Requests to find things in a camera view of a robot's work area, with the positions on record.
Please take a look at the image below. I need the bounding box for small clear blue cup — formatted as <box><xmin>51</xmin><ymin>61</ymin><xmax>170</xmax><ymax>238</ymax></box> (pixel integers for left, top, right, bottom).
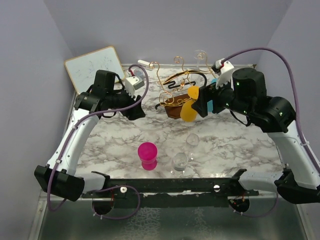
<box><xmin>133</xmin><ymin>68</ymin><xmax>145</xmax><ymax>79</ymax></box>

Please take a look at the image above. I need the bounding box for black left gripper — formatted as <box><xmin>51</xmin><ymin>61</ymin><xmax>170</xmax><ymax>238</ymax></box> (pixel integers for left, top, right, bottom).
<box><xmin>106</xmin><ymin>84</ymin><xmax>146</xmax><ymax>120</ymax></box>

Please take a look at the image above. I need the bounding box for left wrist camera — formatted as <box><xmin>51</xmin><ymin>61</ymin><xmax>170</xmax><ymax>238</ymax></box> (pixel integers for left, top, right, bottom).
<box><xmin>124</xmin><ymin>76</ymin><xmax>145</xmax><ymax>98</ymax></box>

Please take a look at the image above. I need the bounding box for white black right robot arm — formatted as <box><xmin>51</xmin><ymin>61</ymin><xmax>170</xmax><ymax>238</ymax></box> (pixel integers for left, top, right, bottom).
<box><xmin>191</xmin><ymin>67</ymin><xmax>320</xmax><ymax>204</ymax></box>

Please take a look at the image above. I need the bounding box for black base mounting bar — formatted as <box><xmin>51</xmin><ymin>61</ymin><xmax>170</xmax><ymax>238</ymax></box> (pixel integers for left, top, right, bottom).
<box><xmin>82</xmin><ymin>177</ymin><xmax>259</xmax><ymax>208</ymax></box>

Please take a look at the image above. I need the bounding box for white whiteboard eraser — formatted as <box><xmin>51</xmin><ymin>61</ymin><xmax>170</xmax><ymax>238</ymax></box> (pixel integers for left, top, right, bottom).
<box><xmin>137</xmin><ymin>59</ymin><xmax>150</xmax><ymax>68</ymax></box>

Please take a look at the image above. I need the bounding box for yellow plastic wine glass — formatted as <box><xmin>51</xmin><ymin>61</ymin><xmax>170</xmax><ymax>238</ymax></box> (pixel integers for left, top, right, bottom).
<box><xmin>180</xmin><ymin>85</ymin><xmax>200</xmax><ymax>122</ymax></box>

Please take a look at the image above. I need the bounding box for gold wire wine glass rack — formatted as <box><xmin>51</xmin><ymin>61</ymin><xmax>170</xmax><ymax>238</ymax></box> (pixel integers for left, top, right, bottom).
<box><xmin>149</xmin><ymin>56</ymin><xmax>216</xmax><ymax>119</ymax></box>

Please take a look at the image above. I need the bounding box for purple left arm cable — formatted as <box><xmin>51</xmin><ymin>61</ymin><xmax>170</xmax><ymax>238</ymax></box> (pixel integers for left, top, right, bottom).
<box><xmin>47</xmin><ymin>64</ymin><xmax>151</xmax><ymax>220</ymax></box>

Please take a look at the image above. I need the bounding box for small whiteboard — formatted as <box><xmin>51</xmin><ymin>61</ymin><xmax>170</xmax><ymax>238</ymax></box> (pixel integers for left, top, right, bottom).
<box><xmin>64</xmin><ymin>46</ymin><xmax>125</xmax><ymax>95</ymax></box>

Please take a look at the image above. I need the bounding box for clear wine glass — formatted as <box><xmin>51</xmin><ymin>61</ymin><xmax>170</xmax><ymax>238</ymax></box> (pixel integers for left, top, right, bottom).
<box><xmin>194</xmin><ymin>49</ymin><xmax>209</xmax><ymax>73</ymax></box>

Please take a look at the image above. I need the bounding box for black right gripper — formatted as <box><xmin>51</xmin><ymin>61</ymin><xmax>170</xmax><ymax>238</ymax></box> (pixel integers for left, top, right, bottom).
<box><xmin>191</xmin><ymin>74</ymin><xmax>252</xmax><ymax>117</ymax></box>

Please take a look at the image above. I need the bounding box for clear glass near front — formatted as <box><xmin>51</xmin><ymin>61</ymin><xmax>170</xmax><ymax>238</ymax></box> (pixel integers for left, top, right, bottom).
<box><xmin>170</xmin><ymin>151</ymin><xmax>194</xmax><ymax>176</ymax></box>

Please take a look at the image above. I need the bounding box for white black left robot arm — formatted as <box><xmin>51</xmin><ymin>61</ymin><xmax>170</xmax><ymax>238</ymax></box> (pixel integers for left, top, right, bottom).
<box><xmin>34</xmin><ymin>70</ymin><xmax>145</xmax><ymax>202</ymax></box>

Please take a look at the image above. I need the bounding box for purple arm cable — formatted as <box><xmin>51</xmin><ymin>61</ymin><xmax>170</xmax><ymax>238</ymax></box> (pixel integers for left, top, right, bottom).
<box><xmin>221</xmin><ymin>47</ymin><xmax>320</xmax><ymax>219</ymax></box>
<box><xmin>47</xmin><ymin>64</ymin><xmax>151</xmax><ymax>220</ymax></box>

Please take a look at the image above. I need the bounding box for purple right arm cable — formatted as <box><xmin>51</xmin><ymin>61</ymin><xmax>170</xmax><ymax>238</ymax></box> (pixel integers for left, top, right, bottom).
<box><xmin>221</xmin><ymin>47</ymin><xmax>320</xmax><ymax>219</ymax></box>

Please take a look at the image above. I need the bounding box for pink plastic wine glass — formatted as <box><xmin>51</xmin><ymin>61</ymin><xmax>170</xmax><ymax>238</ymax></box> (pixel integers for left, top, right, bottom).
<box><xmin>137</xmin><ymin>142</ymin><xmax>158</xmax><ymax>171</ymax></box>

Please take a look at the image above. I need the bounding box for blue plastic wine glass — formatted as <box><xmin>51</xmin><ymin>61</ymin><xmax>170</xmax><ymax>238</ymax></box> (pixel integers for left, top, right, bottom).
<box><xmin>207</xmin><ymin>78</ymin><xmax>217</xmax><ymax>113</ymax></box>

